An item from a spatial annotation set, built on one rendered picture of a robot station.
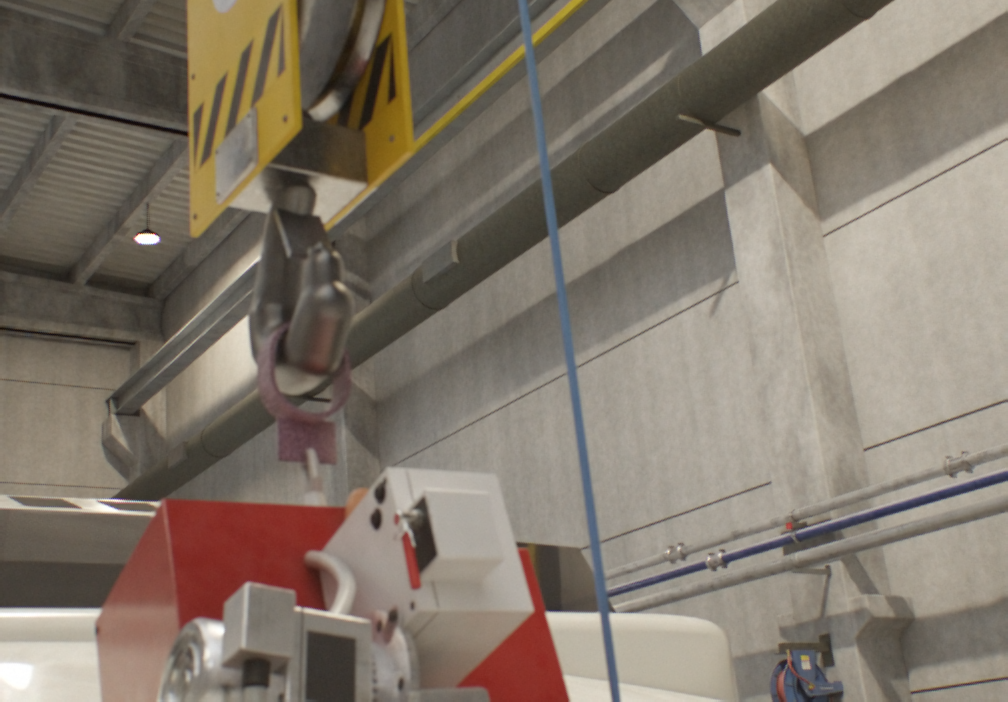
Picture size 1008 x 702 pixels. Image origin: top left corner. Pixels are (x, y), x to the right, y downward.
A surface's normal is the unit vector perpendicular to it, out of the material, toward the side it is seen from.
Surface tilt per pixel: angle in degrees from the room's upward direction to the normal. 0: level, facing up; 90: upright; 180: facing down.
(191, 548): 70
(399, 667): 81
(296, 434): 90
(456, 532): 74
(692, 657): 90
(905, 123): 90
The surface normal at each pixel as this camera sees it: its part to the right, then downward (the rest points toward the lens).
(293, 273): 0.65, 0.03
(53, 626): 0.51, -0.51
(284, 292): 0.36, -0.10
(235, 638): -0.85, -0.26
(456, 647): 0.23, 0.79
